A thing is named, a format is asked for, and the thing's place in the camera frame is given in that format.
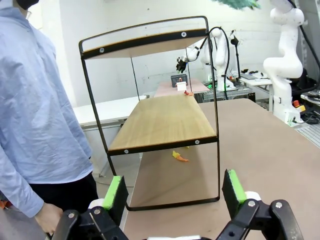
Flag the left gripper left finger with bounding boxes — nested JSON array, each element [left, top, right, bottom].
[[51, 174, 130, 240]]

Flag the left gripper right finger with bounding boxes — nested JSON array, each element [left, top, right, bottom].
[[216, 169, 305, 240]]

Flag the teal microfibre duster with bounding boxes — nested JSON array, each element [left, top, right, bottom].
[[212, 0, 262, 12]]

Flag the person right forearm blue sleeve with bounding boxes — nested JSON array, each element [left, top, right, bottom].
[[0, 149, 45, 218]]

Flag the two-tier wood metal shelf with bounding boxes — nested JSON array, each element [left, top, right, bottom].
[[78, 15, 221, 212]]

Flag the person right hand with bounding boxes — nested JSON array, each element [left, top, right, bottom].
[[34, 201, 64, 236]]

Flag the person dark trousers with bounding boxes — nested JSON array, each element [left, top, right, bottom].
[[28, 171, 100, 226]]

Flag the black stand pole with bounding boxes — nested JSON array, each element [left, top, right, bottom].
[[229, 29, 243, 80]]

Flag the white office desk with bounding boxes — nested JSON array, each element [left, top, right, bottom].
[[238, 73, 274, 111]]

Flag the white table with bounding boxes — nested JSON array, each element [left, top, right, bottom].
[[72, 94, 151, 131]]

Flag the small black robot gripper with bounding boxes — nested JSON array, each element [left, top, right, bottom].
[[175, 56, 188, 74]]

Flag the aluminium profile plate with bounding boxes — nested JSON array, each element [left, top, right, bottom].
[[294, 123, 320, 148]]

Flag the pink topped table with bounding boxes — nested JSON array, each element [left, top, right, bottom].
[[152, 77, 212, 99]]

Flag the black plastic basket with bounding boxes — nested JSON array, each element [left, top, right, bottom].
[[170, 74, 188, 88]]

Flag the red yellow emergency stop button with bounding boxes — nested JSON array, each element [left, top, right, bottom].
[[292, 99, 306, 114]]

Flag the person torso light blue shirt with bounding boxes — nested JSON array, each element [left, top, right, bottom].
[[0, 4, 94, 191]]

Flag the black face mask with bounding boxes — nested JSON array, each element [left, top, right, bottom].
[[16, 0, 40, 10]]

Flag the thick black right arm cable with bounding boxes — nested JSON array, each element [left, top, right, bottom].
[[287, 0, 320, 98]]

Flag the aluminium frame bench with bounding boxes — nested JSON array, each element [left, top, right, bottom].
[[199, 86, 256, 104]]

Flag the black cable bundle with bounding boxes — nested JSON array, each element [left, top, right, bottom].
[[299, 89, 320, 126]]

